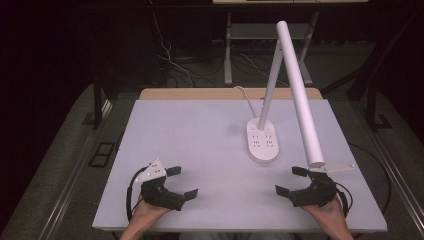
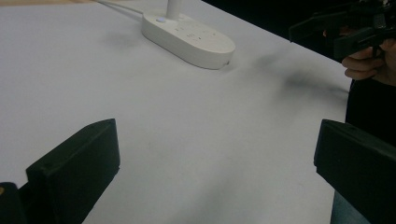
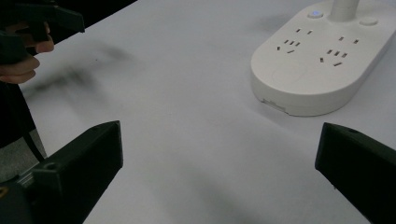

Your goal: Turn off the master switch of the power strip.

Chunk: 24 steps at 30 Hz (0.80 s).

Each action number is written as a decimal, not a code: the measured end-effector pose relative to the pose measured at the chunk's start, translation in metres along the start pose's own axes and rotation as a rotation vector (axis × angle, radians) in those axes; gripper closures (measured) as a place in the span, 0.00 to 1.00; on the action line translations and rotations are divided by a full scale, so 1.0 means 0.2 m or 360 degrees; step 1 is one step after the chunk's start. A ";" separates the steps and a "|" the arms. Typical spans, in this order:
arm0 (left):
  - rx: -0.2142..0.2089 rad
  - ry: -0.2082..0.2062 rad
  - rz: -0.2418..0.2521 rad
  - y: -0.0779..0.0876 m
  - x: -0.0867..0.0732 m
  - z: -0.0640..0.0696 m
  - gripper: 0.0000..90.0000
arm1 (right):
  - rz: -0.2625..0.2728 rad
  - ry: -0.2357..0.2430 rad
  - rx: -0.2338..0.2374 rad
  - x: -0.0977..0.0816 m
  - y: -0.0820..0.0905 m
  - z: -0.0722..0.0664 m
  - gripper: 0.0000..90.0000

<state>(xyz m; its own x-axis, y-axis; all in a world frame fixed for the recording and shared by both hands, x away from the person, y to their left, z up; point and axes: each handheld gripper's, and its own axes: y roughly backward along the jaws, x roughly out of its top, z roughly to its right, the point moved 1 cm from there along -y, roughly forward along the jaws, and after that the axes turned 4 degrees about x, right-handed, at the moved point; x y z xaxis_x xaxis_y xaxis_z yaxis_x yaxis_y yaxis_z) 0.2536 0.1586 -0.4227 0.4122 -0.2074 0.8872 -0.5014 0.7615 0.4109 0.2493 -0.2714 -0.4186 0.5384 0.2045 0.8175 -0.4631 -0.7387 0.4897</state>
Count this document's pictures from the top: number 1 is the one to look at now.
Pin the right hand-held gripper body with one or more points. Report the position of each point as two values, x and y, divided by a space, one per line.
315 195

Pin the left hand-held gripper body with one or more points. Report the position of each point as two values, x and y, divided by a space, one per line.
160 196

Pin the black stand leg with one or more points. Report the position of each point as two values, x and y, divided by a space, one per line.
97 106
375 110

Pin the person's left hand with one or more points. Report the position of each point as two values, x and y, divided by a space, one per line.
148 213

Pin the white desk lamp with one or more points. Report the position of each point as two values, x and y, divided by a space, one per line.
300 100

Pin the grey metal stand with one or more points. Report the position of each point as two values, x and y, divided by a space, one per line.
228 60

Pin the person's right hand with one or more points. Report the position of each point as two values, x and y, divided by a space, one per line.
325 213

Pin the black floor frame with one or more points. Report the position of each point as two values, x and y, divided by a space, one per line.
101 154

